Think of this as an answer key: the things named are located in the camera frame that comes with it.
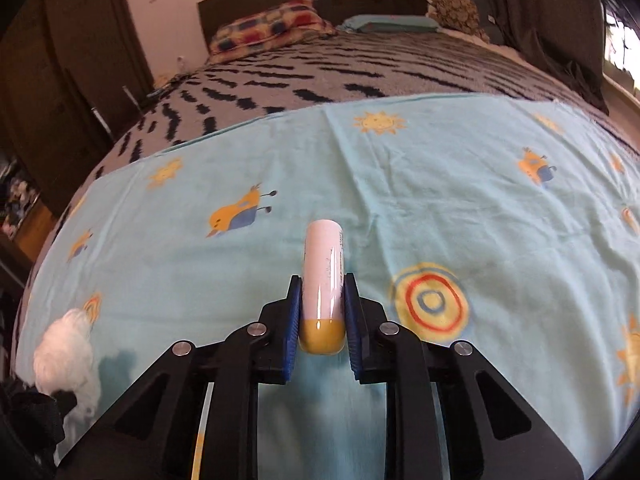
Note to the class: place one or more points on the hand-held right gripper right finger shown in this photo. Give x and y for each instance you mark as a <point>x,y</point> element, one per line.
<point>354,340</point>

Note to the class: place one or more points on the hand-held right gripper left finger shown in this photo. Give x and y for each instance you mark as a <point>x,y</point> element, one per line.
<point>291,340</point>

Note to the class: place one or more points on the white tube with yellow cap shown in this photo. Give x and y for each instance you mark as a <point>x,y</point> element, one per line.
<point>322,280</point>

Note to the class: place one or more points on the light blue printed blanket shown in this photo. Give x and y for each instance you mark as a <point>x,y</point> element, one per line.
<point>475,210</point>

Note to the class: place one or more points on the white fluffy wad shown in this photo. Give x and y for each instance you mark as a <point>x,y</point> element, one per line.
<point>65,350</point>

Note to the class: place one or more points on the dark cloth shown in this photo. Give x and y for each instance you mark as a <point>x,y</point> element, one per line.
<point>35,425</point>

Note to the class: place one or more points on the grey zigzag blanket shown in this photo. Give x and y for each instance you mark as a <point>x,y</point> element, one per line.
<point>400,70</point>

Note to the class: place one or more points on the small clear bottle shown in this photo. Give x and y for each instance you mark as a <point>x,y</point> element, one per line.
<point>181,64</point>

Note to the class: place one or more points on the shelf with clothes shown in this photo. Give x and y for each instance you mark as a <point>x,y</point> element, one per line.
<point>20,200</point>

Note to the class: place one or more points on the patchwork pillow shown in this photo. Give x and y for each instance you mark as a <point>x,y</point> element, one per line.
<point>265,30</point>

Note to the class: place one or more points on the teal pillow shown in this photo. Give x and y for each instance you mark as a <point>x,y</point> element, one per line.
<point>390,23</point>

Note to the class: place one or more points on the floral cushion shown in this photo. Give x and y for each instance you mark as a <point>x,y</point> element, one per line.
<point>460,7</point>

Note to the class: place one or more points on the dark wooden wardrobe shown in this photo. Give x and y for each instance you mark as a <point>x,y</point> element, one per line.
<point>65,60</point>

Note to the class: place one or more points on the dark curtain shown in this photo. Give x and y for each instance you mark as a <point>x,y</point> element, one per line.
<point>545,20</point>

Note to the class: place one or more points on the window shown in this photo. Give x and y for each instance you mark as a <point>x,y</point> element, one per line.
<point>622,45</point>

